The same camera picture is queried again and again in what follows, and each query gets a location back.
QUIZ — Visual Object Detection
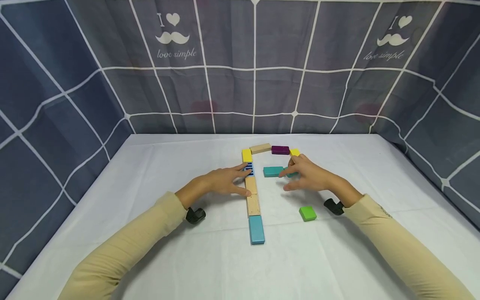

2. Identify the person's right hand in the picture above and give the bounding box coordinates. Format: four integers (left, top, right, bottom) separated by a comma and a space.
279, 154, 364, 208

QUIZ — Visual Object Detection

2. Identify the light blue wooden block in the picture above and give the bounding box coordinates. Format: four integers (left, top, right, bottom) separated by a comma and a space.
248, 215, 266, 245

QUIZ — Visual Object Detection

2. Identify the black wrist band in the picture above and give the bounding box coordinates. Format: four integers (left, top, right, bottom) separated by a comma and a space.
323, 198, 345, 216
185, 207, 207, 225

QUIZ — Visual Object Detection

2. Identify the person's left hand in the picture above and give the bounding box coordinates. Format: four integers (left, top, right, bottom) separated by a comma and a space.
175, 164, 252, 210

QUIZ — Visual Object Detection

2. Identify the green wooden block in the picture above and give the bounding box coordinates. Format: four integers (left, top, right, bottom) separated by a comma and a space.
299, 206, 318, 222

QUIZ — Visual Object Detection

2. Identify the person's left forearm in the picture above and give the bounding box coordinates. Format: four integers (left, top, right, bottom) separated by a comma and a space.
57, 191, 188, 300

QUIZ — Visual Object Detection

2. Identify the person's right forearm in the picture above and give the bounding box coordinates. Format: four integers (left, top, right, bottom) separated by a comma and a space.
343, 193, 475, 300

